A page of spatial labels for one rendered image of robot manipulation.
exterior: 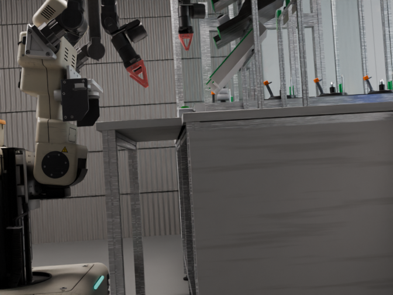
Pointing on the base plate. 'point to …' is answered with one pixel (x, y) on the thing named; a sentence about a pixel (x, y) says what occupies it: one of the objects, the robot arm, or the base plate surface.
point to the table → (145, 129)
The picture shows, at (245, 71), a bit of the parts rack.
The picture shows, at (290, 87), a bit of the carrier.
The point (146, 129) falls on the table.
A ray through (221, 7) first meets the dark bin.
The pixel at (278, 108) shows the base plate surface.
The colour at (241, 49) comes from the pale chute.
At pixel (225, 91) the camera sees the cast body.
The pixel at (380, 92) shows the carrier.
